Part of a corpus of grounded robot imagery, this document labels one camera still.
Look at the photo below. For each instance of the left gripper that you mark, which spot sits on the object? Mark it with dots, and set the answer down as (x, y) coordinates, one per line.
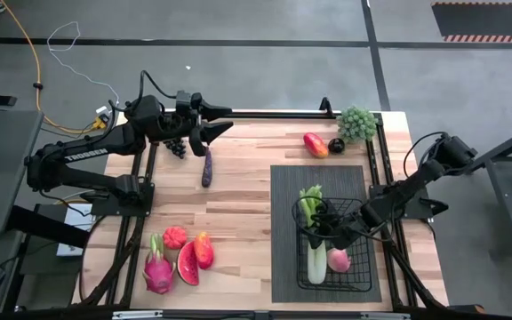
(194, 120)

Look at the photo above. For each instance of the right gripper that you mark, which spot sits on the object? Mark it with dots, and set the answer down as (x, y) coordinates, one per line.
(345, 224)

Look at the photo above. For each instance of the pink peach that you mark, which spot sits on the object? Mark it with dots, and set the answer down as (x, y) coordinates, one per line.
(338, 261)

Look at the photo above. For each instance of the green celery stalk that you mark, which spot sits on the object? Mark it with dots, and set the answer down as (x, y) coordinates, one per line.
(317, 269)

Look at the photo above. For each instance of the purple eggplant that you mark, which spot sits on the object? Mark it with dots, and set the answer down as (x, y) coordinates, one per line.
(206, 171)

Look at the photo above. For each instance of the dark plum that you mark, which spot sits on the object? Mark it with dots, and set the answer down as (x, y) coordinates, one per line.
(336, 146)

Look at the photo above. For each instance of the red and yellow mango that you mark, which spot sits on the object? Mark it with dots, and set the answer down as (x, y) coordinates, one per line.
(316, 146)

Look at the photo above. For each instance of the red bumpy lychee fruit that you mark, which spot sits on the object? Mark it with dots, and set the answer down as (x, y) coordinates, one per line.
(175, 237)

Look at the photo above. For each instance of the orange red mango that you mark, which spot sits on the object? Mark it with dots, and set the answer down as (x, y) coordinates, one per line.
(204, 251)

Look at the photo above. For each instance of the watermelon slice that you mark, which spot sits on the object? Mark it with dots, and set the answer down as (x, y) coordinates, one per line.
(188, 264)

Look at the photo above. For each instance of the pink dragon fruit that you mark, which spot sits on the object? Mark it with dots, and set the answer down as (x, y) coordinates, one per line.
(159, 273)

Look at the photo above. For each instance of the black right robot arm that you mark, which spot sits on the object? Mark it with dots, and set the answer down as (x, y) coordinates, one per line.
(416, 186)

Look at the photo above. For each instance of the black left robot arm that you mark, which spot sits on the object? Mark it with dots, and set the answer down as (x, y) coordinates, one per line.
(82, 154)

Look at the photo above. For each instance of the black grape bunch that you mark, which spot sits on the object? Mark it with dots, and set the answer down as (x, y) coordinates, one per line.
(177, 147)

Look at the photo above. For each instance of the grey woven placemat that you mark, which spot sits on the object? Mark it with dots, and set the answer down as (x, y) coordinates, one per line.
(282, 266)

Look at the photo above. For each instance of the white charger plug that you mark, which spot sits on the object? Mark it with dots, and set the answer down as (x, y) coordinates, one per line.
(101, 109)

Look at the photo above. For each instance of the green grape bunch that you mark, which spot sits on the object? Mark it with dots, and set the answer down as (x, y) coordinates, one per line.
(357, 124)

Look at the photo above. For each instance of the white box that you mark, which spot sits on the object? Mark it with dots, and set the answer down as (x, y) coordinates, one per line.
(78, 218)

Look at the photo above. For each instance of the black desk crossbar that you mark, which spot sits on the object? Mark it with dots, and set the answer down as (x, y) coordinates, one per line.
(47, 226)

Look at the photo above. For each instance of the grey metal stand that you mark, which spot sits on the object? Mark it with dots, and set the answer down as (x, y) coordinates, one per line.
(509, 142)

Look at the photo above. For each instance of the black hazard-striped floor mat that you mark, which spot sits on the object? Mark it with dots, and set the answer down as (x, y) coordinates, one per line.
(482, 20)

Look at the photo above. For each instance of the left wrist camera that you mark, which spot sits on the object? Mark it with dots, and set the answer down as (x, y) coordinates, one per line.
(184, 101)

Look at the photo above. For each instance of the black aluminium table frame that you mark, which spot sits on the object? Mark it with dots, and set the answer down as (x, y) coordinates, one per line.
(282, 114)

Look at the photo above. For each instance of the silver metal bracket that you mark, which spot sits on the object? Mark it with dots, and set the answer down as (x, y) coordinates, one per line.
(138, 315)
(385, 316)

